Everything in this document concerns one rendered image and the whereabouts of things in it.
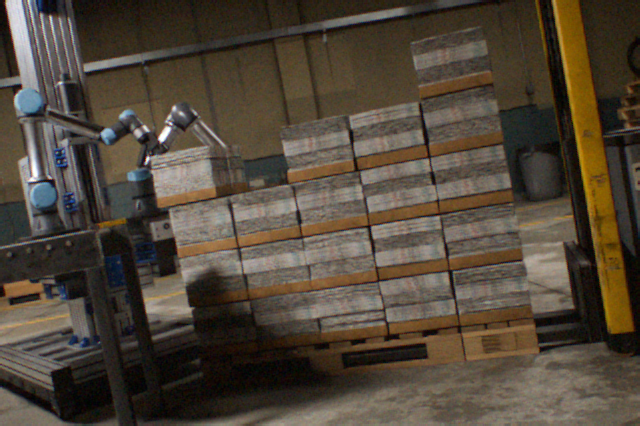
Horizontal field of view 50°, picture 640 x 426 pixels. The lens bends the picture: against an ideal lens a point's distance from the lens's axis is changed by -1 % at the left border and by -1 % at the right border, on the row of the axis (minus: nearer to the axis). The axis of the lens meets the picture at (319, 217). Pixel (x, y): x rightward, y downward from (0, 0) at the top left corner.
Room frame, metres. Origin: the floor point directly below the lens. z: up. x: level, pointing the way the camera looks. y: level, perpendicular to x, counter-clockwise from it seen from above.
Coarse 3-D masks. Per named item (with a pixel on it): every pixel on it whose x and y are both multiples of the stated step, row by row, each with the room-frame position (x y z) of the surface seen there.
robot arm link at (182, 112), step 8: (176, 104) 3.58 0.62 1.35; (184, 104) 3.57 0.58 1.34; (176, 112) 3.55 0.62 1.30; (184, 112) 3.54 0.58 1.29; (192, 112) 3.54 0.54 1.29; (176, 120) 3.58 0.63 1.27; (184, 120) 3.54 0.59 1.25; (192, 120) 3.53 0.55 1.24; (200, 120) 3.57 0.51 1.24; (192, 128) 3.55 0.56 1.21; (200, 128) 3.55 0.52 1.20; (208, 128) 3.58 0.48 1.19; (200, 136) 3.56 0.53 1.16; (208, 136) 3.56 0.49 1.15; (216, 136) 3.58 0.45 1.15; (208, 144) 3.57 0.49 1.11; (216, 144) 3.56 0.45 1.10
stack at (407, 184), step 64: (256, 192) 2.93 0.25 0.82; (320, 192) 2.86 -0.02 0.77; (384, 192) 2.79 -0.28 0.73; (192, 256) 3.03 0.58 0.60; (256, 256) 2.93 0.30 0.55; (320, 256) 2.86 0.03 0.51; (384, 256) 2.79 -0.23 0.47; (448, 256) 2.84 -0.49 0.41; (256, 320) 2.97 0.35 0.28; (320, 320) 2.88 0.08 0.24; (384, 320) 2.81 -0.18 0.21
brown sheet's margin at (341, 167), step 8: (352, 160) 2.81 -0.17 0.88; (312, 168) 2.85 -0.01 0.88; (320, 168) 2.84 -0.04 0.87; (328, 168) 2.83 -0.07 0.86; (336, 168) 2.83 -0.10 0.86; (344, 168) 2.82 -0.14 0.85; (352, 168) 2.81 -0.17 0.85; (288, 176) 2.88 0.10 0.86; (296, 176) 2.87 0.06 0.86; (304, 176) 2.86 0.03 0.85; (312, 176) 2.85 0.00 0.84; (320, 176) 2.85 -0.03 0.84
